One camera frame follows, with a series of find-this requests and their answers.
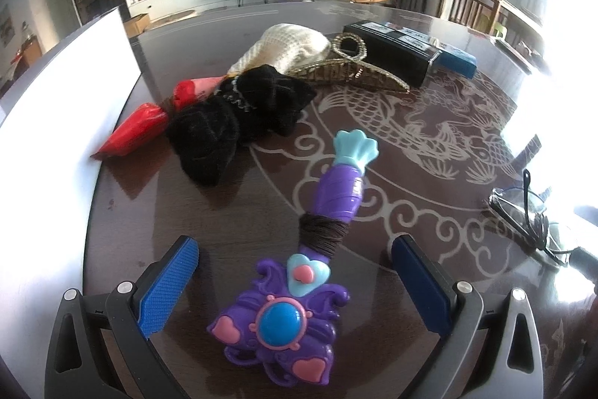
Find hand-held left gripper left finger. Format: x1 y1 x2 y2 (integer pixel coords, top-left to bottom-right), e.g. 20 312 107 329
44 235 201 399

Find dark patterned glass desktop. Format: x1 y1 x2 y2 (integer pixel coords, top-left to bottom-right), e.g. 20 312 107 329
81 0 598 399

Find brown cardboard box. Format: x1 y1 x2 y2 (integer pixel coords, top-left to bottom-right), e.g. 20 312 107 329
122 13 151 39

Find wooden slatted chair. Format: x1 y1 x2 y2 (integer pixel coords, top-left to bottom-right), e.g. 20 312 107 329
439 0 500 33

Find red plastic packet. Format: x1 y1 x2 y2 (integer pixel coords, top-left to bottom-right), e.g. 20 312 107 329
90 77 225 159

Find wall painting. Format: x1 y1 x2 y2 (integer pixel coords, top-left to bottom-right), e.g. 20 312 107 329
0 4 15 49

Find brown hair tie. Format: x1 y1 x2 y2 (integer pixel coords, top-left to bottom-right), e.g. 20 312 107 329
299 214 349 257

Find rhinestone banana hair clip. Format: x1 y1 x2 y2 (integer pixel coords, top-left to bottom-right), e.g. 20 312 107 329
285 33 412 93

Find black frame eyeglasses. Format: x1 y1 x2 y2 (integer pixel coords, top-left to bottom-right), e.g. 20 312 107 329
488 169 580 266

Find white knit hat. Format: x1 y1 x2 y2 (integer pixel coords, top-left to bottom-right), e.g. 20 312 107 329
227 24 332 77

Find blue and white box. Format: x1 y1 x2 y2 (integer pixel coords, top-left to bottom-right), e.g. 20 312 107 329
432 39 478 78

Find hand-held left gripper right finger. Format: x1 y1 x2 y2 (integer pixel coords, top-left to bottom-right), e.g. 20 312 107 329
390 234 545 399

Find white board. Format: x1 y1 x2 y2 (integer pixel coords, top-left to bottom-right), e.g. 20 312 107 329
0 5 143 381

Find black cardboard box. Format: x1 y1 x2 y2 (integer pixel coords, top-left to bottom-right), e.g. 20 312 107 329
342 20 442 88

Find purple toy wand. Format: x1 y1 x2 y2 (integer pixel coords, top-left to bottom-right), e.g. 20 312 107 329
206 129 379 383

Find black fluffy cloth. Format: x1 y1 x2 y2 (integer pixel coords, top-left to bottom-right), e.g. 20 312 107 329
166 65 318 187

